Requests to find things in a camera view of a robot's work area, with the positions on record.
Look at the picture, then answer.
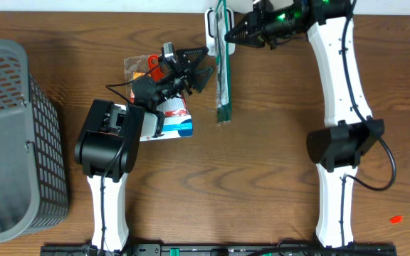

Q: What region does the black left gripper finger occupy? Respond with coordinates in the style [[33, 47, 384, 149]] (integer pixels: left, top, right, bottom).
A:
[[191, 67, 214, 93], [174, 46, 209, 73]]

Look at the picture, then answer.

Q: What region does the green packaged item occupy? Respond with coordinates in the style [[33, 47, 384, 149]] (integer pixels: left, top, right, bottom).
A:
[[215, 0, 232, 124]]

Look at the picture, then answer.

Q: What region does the red packaged item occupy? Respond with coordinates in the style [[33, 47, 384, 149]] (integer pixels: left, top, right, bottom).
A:
[[123, 54, 194, 142]]

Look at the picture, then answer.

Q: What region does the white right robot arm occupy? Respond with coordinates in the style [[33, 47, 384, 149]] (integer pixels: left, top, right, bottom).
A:
[[224, 0, 384, 248]]

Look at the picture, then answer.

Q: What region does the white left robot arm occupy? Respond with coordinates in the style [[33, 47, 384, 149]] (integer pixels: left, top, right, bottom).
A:
[[75, 43, 214, 255]]

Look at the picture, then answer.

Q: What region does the white barcode scanner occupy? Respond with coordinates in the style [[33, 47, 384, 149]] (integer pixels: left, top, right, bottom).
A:
[[204, 7, 235, 56]]

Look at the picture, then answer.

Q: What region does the grey plastic basket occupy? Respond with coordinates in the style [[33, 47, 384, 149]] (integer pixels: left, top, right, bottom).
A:
[[0, 39, 69, 243]]

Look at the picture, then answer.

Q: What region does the small red floor marker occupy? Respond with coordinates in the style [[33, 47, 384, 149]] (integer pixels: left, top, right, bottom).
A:
[[389, 215, 403, 224]]

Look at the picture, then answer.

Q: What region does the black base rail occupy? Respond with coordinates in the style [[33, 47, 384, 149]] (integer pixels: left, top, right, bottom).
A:
[[39, 238, 398, 256]]

